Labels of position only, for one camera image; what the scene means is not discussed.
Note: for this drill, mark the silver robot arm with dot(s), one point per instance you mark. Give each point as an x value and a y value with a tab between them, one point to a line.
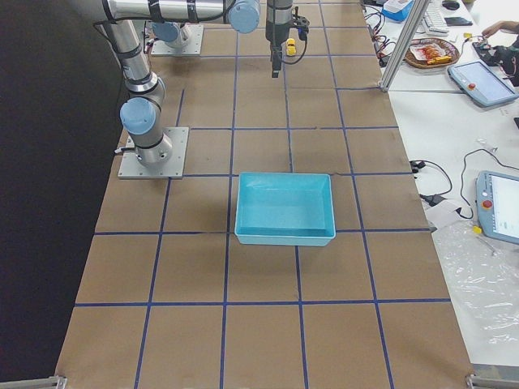
140	116
173	34

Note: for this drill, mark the clear plastic sheet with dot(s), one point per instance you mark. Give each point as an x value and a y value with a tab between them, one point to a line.
482	278

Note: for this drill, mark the aluminium frame post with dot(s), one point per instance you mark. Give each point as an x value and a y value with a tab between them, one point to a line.
407	34

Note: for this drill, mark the light blue plastic bin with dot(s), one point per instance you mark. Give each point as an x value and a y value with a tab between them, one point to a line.
285	209

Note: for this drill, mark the near teach pendant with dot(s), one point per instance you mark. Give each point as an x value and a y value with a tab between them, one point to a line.
497	205

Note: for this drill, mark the teach pendant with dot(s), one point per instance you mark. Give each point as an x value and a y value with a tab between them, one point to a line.
478	82
497	205

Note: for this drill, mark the far teach pendant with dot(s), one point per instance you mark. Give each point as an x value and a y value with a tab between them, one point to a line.
478	82

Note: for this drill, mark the yellow beetle toy car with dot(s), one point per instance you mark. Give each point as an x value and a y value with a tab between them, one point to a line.
290	47

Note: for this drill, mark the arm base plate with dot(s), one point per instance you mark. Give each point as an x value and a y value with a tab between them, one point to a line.
159	48
165	160

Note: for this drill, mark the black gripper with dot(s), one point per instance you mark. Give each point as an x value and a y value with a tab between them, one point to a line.
277	29

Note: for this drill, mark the wicker snack basket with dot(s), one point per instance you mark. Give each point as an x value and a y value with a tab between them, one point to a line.
427	53

